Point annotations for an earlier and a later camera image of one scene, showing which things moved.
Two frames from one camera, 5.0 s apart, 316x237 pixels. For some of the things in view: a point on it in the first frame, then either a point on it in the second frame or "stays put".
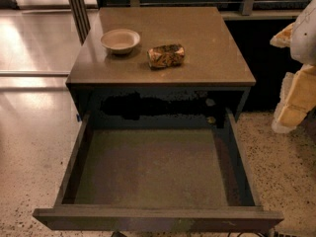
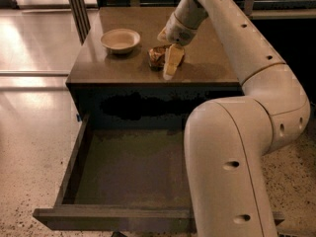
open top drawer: [159, 180] stays put
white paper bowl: [119, 40] stays put
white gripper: [304, 39] to [178, 32]
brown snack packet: [165, 56] stays put
